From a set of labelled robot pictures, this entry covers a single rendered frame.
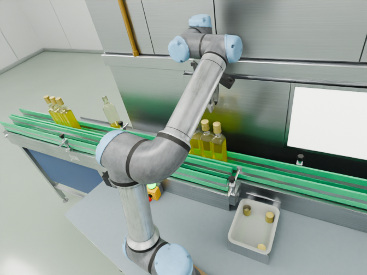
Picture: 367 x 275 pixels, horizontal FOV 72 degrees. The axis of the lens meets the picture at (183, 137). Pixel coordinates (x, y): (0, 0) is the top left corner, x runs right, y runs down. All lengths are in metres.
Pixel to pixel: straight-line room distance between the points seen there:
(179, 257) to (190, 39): 0.69
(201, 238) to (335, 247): 0.55
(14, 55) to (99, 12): 5.87
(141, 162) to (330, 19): 0.74
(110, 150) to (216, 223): 0.74
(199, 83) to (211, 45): 0.13
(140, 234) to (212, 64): 0.58
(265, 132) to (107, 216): 0.91
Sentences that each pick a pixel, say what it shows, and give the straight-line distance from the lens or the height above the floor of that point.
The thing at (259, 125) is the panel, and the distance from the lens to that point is 1.21.
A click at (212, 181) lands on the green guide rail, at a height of 0.92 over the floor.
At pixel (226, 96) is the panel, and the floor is 1.23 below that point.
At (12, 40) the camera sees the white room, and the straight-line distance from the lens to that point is 7.17.
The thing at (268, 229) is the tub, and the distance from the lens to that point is 1.24.
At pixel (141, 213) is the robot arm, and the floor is 1.19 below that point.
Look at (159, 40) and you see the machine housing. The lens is 1.22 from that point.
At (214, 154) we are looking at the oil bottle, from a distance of 1.21.
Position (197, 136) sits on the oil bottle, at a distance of 1.19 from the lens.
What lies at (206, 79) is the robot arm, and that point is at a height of 1.52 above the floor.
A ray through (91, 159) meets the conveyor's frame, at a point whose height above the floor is 0.86.
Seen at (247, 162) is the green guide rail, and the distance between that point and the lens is 1.27.
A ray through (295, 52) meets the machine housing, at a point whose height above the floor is 1.43.
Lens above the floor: 1.85
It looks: 40 degrees down
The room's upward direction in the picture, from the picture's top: 12 degrees counter-clockwise
